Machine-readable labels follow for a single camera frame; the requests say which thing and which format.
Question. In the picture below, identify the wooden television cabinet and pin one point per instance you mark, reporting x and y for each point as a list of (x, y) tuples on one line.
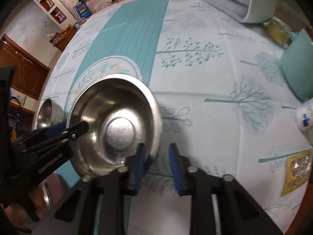
[(66, 38)]

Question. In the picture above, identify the white dish cabinet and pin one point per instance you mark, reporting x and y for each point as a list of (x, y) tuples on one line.
[(244, 0)]

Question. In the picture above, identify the steel bowl green outside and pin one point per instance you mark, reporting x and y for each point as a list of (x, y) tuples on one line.
[(50, 115)]

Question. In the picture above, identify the yellow bag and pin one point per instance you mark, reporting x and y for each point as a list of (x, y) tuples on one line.
[(278, 33)]

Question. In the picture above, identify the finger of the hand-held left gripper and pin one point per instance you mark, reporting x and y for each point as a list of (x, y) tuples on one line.
[(57, 129), (75, 131)]

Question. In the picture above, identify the pink tissue box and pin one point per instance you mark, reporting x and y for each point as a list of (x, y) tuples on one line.
[(55, 39)]

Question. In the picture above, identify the tree print teal tablecloth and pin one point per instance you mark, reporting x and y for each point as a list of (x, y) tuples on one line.
[(207, 78)]

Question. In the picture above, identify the white wall shelves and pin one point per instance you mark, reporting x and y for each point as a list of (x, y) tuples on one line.
[(46, 2)]

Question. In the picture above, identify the fruit pile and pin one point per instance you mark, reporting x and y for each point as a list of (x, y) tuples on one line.
[(66, 29)]

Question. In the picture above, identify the blister pack on yellow card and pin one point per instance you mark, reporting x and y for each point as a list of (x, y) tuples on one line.
[(296, 173)]

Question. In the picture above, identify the wooden room door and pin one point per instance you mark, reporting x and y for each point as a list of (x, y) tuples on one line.
[(27, 73)]

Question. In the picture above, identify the wide steel bowl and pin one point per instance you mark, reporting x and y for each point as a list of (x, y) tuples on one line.
[(117, 117)]

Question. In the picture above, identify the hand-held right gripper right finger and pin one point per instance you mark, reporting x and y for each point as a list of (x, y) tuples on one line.
[(177, 171)]

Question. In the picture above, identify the blue printed box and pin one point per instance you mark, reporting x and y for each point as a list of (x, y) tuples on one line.
[(83, 10)]

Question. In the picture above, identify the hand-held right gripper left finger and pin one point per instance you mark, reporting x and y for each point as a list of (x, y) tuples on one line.
[(137, 171)]

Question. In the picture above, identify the white pill bottle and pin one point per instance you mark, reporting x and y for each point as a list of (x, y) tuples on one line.
[(305, 117)]

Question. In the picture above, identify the teal canister brown lid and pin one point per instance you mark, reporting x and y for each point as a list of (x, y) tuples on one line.
[(299, 63)]

